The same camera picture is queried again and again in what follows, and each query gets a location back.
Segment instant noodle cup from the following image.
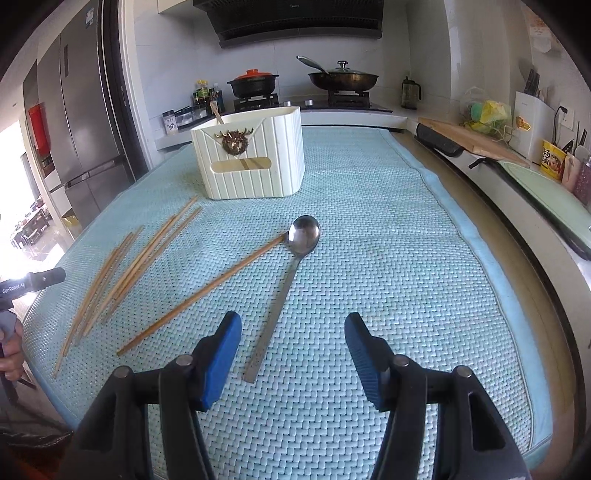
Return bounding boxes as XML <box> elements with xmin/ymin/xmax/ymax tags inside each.
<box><xmin>539</xmin><ymin>139</ymin><xmax>568</xmax><ymax>181</ymax></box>

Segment green tray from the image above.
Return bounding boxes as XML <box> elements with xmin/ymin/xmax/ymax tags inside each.
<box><xmin>498</xmin><ymin>161</ymin><xmax>591</xmax><ymax>260</ymax></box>

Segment black gas stove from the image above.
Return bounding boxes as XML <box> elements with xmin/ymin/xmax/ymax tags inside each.
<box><xmin>233</xmin><ymin>90</ymin><xmax>393</xmax><ymax>114</ymax></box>

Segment white wall socket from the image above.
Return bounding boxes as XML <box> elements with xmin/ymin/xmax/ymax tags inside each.
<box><xmin>553</xmin><ymin>104</ymin><xmax>576</xmax><ymax>133</ymax></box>

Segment grey refrigerator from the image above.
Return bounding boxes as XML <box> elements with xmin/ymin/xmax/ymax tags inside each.
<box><xmin>22</xmin><ymin>0</ymin><xmax>136</xmax><ymax>228</ymax></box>

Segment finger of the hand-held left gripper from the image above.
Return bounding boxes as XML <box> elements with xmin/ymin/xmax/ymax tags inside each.
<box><xmin>30</xmin><ymin>267</ymin><xmax>66</xmax><ymax>291</ymax></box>

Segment pile of wooden chopsticks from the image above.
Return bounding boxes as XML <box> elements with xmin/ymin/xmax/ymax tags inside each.
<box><xmin>52</xmin><ymin>196</ymin><xmax>204</xmax><ymax>380</ymax></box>

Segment person's left hand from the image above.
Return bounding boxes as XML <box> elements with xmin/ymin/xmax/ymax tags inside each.
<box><xmin>0</xmin><ymin>329</ymin><xmax>25</xmax><ymax>382</ymax></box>

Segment dark sauce bottles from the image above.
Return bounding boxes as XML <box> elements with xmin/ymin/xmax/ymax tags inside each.
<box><xmin>192</xmin><ymin>79</ymin><xmax>225</xmax><ymax>117</ymax></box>

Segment wooden chopstick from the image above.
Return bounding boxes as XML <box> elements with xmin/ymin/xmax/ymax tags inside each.
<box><xmin>117</xmin><ymin>233</ymin><xmax>290</xmax><ymax>357</ymax></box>

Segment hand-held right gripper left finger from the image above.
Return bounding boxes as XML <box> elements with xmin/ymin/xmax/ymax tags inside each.
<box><xmin>58</xmin><ymin>311</ymin><xmax>243</xmax><ymax>480</ymax></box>

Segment white knife block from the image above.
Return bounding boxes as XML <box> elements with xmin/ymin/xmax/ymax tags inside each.
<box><xmin>513</xmin><ymin>68</ymin><xmax>555</xmax><ymax>163</ymax></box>

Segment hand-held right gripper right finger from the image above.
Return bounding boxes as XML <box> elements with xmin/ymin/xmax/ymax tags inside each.
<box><xmin>344</xmin><ymin>312</ymin><xmax>532</xmax><ymax>480</ymax></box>

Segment wooden cutting board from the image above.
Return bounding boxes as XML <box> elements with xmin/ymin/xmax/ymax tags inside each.
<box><xmin>417</xmin><ymin>117</ymin><xmax>530</xmax><ymax>168</ymax></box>

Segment yellow green plastic bag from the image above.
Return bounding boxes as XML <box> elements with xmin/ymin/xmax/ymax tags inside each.
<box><xmin>461</xmin><ymin>87</ymin><xmax>514</xmax><ymax>136</ymax></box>

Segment clear spice jar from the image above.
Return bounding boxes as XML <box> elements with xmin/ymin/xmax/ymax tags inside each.
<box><xmin>161</xmin><ymin>106</ymin><xmax>195</xmax><ymax>136</ymax></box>

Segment frying pan with glass lid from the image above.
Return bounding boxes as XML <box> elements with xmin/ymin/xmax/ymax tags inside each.
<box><xmin>296</xmin><ymin>55</ymin><xmax>380</xmax><ymax>92</ymax></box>

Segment metal spoon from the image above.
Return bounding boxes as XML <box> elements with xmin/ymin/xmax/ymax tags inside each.
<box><xmin>243</xmin><ymin>215</ymin><xmax>321</xmax><ymax>384</ymax></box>

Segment cream ribbed utensil holder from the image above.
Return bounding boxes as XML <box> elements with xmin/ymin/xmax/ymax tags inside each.
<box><xmin>191</xmin><ymin>106</ymin><xmax>306</xmax><ymax>200</ymax></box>

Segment pink bottle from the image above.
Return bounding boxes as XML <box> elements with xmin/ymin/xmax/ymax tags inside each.
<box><xmin>574</xmin><ymin>156</ymin><xmax>591</xmax><ymax>207</ymax></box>

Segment light blue woven mat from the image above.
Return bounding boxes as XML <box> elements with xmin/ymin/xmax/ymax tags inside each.
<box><xmin>22</xmin><ymin>126</ymin><xmax>555</xmax><ymax>468</ymax></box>

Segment red hanging tag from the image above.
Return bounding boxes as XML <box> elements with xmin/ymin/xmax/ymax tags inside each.
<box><xmin>27</xmin><ymin>103</ymin><xmax>49</xmax><ymax>156</ymax></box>

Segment dark green kettle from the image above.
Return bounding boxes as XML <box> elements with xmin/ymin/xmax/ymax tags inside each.
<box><xmin>400</xmin><ymin>76</ymin><xmax>423</xmax><ymax>110</ymax></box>

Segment black range hood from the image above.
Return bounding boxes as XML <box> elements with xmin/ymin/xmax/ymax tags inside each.
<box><xmin>192</xmin><ymin>0</ymin><xmax>385</xmax><ymax>49</ymax></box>

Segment black pot with orange lid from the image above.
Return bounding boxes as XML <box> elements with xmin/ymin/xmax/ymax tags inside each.
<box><xmin>226</xmin><ymin>69</ymin><xmax>280</xmax><ymax>99</ymax></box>

